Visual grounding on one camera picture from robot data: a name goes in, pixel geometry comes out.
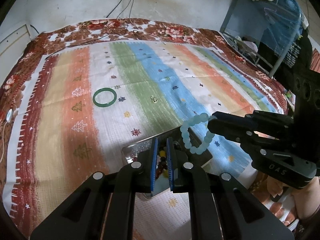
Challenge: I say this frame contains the red floral bedsheet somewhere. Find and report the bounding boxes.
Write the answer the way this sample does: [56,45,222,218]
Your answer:
[0,17,301,240]

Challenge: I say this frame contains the white switch with cord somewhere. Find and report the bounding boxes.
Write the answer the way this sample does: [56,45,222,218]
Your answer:
[0,108,13,163]

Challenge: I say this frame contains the colourful striped cloth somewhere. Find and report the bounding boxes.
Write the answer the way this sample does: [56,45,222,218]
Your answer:
[2,41,286,240]

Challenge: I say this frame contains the green jade bangle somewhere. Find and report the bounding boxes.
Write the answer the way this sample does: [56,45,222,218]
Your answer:
[92,87,117,108]

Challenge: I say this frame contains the metal jewelry tin box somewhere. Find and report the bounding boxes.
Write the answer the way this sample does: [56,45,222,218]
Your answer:
[121,127,212,201]

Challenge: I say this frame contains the black power cable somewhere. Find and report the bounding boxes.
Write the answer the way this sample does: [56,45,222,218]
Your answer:
[49,0,141,55]

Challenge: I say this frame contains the light blue bead bracelet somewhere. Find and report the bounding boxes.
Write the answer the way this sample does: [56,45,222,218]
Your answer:
[179,112,218,155]

